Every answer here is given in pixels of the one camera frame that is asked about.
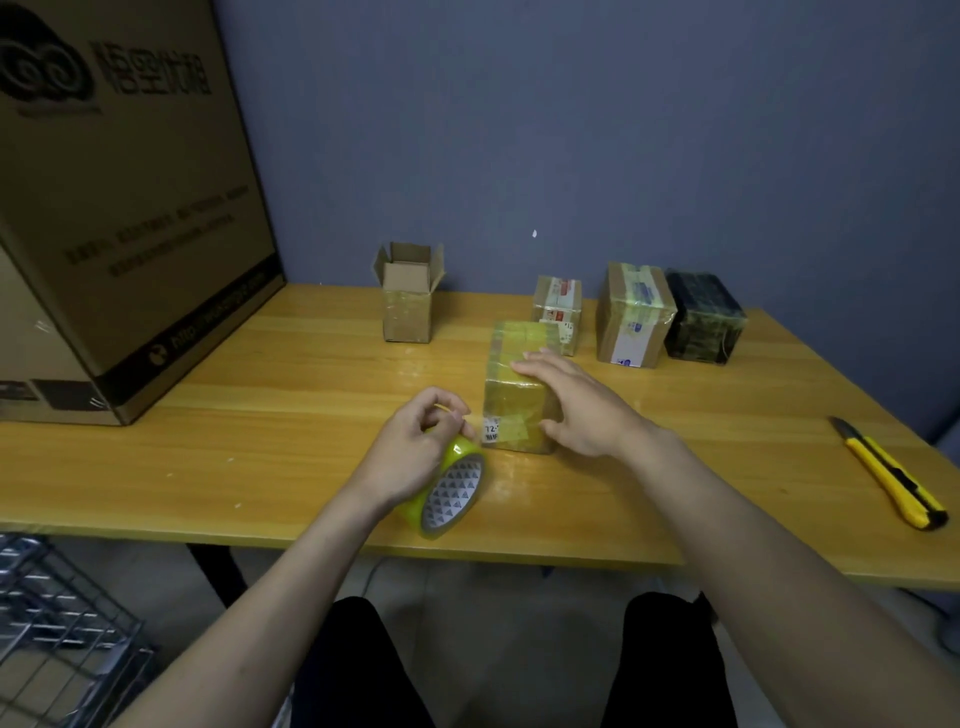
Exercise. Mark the grey pleated curtain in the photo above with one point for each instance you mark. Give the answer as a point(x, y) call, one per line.
point(949, 442)

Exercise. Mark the black table leg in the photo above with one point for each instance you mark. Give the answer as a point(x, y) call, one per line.
point(219, 574)
point(705, 607)

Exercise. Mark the person's black trousers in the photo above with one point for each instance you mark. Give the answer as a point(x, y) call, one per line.
point(660, 667)

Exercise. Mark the black cardboard box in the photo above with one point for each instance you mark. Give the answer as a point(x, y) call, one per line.
point(705, 319)

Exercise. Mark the person's right forearm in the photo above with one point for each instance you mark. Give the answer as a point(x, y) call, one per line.
point(810, 600)

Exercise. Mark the yellow utility knife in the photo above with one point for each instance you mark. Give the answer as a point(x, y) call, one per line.
point(889, 472)

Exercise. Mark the large flat brown carton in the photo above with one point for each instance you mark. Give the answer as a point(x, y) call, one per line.
point(120, 195)

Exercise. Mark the person's left hand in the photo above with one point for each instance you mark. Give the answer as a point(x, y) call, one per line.
point(409, 457)

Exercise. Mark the brown box with white label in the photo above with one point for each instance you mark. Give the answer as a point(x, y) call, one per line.
point(634, 315)

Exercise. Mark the small carton yellow tape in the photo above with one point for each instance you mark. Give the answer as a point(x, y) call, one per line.
point(517, 412)

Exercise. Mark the person's right hand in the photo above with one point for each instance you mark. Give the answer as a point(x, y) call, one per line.
point(592, 412)

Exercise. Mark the yellow tape roll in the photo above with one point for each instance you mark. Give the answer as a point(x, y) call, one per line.
point(457, 480)

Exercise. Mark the small carton red label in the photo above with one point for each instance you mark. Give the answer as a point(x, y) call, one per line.
point(556, 304)

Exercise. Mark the person's left forearm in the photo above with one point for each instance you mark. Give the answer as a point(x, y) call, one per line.
point(247, 630)

